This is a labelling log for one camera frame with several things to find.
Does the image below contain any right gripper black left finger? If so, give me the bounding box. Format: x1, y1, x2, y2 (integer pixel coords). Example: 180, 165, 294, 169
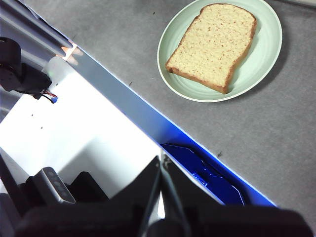
108, 155, 162, 223

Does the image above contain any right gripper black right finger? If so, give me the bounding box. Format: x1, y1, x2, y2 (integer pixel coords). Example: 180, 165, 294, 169
161, 155, 226, 223

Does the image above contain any large square bread slice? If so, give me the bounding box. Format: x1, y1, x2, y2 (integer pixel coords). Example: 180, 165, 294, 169
165, 2, 258, 95

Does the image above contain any pale green round plate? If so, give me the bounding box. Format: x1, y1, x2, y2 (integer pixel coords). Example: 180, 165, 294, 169
157, 0, 283, 103

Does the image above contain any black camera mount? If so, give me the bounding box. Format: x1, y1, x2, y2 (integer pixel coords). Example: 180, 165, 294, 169
24, 171, 110, 206

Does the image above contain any grey camera bar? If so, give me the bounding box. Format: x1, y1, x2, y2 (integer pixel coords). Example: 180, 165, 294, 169
40, 166, 76, 205

